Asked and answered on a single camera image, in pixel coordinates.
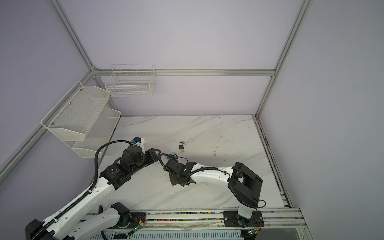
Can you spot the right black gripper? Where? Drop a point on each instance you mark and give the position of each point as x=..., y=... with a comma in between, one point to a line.
x=173, y=182

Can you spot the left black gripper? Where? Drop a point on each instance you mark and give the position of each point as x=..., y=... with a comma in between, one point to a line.
x=151, y=155

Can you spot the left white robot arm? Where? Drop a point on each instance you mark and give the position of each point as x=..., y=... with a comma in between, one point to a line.
x=65, y=224

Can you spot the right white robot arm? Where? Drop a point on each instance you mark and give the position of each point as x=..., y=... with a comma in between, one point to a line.
x=242, y=182

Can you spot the lower white mesh shelf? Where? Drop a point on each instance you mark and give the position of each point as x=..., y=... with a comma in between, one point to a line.
x=100, y=133

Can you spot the white mesh shelf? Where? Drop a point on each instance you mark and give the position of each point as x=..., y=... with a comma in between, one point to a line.
x=100, y=133
x=72, y=118

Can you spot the upper white mesh shelf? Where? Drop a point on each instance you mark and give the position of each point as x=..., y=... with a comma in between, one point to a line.
x=72, y=118

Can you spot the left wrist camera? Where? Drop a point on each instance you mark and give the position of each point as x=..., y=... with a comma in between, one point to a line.
x=137, y=141

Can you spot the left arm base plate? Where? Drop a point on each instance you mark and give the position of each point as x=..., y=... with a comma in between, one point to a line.
x=130, y=221

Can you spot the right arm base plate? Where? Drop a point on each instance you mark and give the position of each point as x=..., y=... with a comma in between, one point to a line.
x=233, y=219

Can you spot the white wire basket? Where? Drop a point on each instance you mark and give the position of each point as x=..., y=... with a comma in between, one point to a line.
x=131, y=81

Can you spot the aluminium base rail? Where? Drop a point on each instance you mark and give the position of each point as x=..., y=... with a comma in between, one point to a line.
x=284, y=218

